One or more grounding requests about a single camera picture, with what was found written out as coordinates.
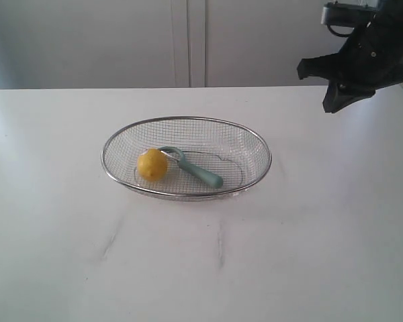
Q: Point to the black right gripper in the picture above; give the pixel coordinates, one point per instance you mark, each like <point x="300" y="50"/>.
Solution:
<point x="369" y="60"/>

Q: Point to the green handled peeler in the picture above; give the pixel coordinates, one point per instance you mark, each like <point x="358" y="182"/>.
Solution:
<point x="213" y="180"/>

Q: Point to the yellow lemon with sticker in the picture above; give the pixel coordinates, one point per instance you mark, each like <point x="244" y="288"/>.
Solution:
<point x="152" y="165"/>

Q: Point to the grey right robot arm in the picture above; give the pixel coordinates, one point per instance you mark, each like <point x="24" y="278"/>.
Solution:
<point x="368" y="60"/>

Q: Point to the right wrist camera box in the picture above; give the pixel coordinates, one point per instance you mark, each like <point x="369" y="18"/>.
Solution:
<point x="346" y="15"/>

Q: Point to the oval metal wire basket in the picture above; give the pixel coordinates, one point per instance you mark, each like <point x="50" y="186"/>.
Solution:
<point x="236" y="153"/>

